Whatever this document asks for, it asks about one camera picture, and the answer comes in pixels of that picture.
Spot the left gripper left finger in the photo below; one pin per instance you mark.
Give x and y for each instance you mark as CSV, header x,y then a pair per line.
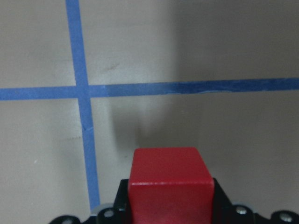
x,y
119,211

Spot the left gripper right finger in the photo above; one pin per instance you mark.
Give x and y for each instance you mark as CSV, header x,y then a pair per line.
x,y
224,212

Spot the red block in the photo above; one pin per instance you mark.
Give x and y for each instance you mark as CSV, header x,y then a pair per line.
x,y
170,186

